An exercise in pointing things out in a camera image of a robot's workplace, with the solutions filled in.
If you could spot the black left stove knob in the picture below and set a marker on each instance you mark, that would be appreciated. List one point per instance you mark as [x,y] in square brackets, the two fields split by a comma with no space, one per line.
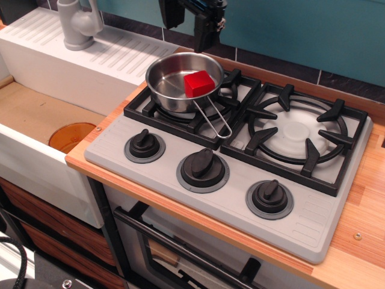
[145,147]

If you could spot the grey toy stove top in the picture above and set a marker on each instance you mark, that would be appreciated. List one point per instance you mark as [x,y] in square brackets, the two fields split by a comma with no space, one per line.
[306,232]

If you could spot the black left burner grate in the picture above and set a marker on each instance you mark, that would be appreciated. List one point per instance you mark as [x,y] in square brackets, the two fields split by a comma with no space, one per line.
[234,95]

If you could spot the black right stove knob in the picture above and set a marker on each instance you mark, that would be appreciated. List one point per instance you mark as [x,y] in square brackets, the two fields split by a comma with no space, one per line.
[270,200]

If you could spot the red wooden cube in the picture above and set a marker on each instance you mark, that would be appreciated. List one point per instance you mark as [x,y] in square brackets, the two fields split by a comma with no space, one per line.
[198,84]

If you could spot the wood grain drawer fronts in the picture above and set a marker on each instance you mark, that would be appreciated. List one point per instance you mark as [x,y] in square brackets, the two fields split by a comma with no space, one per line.
[80,247]

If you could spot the black middle stove knob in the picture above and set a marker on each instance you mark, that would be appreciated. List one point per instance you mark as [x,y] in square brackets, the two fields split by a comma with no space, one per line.
[203,172]

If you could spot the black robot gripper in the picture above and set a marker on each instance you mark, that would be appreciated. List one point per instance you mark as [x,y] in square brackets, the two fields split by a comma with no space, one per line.
[209,19]

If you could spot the black right burner grate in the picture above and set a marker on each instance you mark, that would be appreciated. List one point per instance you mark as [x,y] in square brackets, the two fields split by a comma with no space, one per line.
[308,140]

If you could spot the black stove knob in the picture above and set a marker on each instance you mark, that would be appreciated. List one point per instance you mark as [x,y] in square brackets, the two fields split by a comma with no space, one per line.
[270,200]
[203,172]
[145,147]

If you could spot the white toy sink unit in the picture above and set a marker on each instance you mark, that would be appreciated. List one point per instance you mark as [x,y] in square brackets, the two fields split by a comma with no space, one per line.
[48,87]

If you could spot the orange translucent plate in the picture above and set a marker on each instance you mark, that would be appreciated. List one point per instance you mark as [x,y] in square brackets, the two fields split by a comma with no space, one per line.
[67,137]

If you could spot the black burner grate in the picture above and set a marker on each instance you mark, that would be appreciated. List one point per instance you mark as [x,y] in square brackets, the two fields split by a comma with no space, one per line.
[234,95]
[308,140]

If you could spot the oven door with black handle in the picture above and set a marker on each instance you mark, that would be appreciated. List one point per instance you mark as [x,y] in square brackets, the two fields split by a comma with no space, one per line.
[174,254]

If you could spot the grey toy faucet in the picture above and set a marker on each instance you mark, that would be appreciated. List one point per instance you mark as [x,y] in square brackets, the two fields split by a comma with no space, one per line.
[79,26]

